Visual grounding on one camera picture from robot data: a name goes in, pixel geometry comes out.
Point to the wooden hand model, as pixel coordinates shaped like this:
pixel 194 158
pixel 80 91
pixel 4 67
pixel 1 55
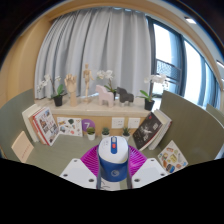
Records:
pixel 71 85

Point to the dark horse figure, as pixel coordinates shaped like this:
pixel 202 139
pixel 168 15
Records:
pixel 126 96

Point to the white book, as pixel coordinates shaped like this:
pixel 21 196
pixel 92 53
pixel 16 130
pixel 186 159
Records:
pixel 29 120

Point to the white illustrated card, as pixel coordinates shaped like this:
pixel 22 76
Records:
pixel 69 126

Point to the purple round disc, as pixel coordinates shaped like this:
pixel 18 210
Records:
pixel 87 124

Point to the white orchid in black pot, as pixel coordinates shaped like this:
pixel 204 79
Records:
pixel 58 100
pixel 149 104
pixel 108 75

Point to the dark-covered book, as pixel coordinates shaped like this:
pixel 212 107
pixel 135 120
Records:
pixel 146 131

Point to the blue and white computer mouse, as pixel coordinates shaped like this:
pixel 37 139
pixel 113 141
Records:
pixel 113 160

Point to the grey curtain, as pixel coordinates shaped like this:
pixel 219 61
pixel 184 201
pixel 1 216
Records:
pixel 100 43

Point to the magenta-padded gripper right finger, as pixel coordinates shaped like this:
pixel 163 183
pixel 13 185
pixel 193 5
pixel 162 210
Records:
pixel 148 171

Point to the white wall outlet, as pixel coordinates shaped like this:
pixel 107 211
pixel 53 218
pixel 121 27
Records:
pixel 118 122
pixel 134 122

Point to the red-edged picture magazine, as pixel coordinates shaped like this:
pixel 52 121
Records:
pixel 46 126

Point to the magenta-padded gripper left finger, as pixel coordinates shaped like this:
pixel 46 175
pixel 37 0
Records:
pixel 78 171

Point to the window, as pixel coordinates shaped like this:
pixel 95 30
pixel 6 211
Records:
pixel 193 73

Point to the small potted succulent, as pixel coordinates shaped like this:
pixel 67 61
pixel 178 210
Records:
pixel 126 135
pixel 91 136
pixel 105 135

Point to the pink horse figure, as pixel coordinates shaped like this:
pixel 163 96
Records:
pixel 105 95

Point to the wooden mannequin figure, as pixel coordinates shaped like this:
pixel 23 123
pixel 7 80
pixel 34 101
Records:
pixel 87 78

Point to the beige card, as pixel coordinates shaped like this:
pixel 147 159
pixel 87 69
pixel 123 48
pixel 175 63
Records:
pixel 22 146

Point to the stack of white books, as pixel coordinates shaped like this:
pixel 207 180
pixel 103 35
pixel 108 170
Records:
pixel 163 128

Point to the white sticker sheet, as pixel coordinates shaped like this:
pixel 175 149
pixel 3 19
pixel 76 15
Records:
pixel 172 157

